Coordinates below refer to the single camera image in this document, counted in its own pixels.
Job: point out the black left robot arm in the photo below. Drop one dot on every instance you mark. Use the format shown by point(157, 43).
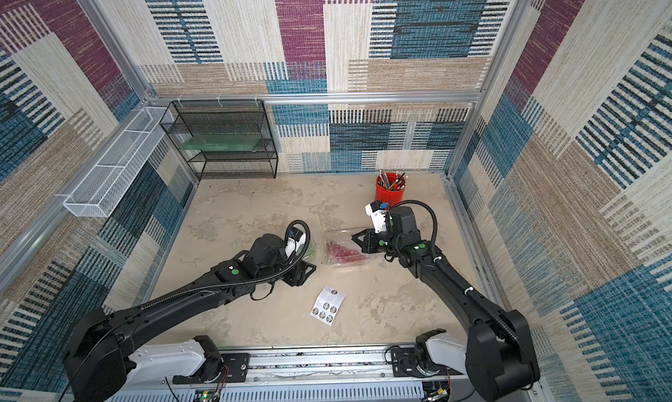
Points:
point(98, 361)

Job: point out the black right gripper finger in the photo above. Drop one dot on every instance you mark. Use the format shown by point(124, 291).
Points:
point(362, 245)
point(359, 236)

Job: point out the clear box of green grapes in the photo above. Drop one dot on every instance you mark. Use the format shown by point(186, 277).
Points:
point(310, 253)

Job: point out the white wire mesh basket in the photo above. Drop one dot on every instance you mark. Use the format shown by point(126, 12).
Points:
point(106, 183)

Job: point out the pencils in red cup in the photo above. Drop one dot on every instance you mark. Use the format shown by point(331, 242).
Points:
point(391, 181)

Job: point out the clear box of red grapes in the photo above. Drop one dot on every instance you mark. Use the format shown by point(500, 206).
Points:
point(342, 251)

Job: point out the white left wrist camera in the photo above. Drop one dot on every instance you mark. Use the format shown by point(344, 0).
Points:
point(294, 242)

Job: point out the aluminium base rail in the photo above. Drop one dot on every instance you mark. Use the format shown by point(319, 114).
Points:
point(341, 373)

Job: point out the green mat on shelf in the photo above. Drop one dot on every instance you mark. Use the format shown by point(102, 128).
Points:
point(221, 142)

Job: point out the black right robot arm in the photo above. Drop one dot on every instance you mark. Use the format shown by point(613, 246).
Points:
point(498, 356)

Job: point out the black wire mesh shelf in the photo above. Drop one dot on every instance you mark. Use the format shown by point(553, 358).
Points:
point(184, 119)

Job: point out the red pencil cup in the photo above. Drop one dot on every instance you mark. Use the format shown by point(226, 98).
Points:
point(391, 197)

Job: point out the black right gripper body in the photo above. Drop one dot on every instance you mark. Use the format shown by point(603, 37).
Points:
point(373, 242)

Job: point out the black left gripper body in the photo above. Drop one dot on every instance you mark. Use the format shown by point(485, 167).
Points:
point(296, 278)

